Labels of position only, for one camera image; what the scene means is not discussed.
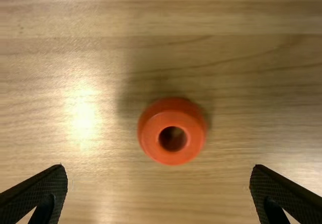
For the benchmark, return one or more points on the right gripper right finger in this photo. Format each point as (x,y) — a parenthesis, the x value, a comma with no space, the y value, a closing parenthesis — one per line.
(289,196)

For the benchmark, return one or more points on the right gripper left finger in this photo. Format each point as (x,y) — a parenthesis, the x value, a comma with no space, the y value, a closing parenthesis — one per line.
(25,196)

